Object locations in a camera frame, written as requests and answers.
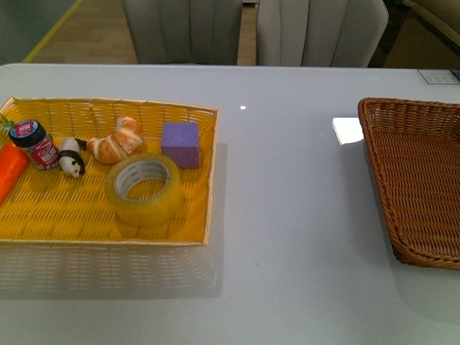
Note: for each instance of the right grey chair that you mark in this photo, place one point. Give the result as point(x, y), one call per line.
point(314, 33)

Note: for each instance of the toy croissant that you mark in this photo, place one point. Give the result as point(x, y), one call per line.
point(124, 141)

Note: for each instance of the brown wicker basket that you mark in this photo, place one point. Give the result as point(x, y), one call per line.
point(413, 150)

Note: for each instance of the orange toy carrot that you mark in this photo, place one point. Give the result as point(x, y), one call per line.
point(14, 162)

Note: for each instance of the panda figurine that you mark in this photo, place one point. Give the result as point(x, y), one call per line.
point(69, 157)

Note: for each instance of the black lidded red jar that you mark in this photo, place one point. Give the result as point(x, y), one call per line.
point(32, 138)

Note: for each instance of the label sticker on table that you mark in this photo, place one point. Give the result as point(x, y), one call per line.
point(440, 77)

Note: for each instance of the grey chair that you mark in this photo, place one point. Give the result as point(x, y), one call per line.
point(314, 33)
point(185, 32)

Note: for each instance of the clear packing tape roll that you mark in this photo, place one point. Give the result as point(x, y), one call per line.
point(139, 168)

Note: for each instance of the left grey chair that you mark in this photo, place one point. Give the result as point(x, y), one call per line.
point(185, 32)

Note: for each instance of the yellow woven basket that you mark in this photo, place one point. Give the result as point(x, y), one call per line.
point(60, 235)

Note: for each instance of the purple foam cube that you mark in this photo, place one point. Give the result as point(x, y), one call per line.
point(180, 143)

